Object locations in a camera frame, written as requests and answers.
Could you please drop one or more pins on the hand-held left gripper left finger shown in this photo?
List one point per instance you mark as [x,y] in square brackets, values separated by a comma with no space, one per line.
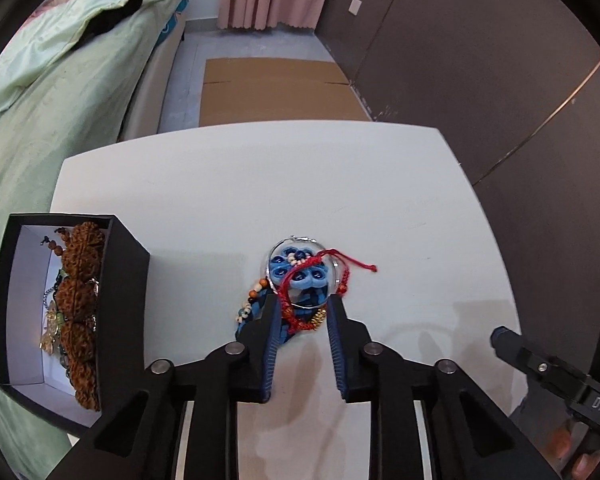
[270,340]

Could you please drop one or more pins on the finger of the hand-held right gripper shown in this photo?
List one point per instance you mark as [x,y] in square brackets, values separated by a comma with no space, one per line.
[530,357]

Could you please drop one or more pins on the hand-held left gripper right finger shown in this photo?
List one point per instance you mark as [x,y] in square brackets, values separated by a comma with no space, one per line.
[336,340]

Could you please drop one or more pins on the thin silver hoop bangle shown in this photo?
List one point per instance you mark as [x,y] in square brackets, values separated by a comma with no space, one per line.
[307,238]

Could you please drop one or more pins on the black jewelry box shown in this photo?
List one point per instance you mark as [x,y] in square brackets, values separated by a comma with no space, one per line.
[125,310]

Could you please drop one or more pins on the yellow crystal ornament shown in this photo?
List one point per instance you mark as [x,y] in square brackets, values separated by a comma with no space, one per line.
[50,327]

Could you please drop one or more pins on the person's right hand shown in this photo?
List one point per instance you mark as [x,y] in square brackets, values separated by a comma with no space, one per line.
[585,465]

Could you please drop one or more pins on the white low table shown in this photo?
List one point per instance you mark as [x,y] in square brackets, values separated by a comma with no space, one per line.
[280,185]

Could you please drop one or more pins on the flat brown cardboard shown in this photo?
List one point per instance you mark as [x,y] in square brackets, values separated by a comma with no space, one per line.
[280,90]

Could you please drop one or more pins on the bed with green sheet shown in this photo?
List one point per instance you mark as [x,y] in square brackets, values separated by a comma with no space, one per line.
[25,185]

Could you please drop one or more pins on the black cloth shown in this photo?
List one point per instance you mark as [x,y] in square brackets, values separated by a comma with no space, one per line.
[110,17]

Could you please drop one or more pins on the pale green duvet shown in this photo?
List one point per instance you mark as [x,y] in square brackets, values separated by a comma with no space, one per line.
[55,45]

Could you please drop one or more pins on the white wall outlet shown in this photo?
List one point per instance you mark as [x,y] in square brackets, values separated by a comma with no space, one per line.
[355,6]

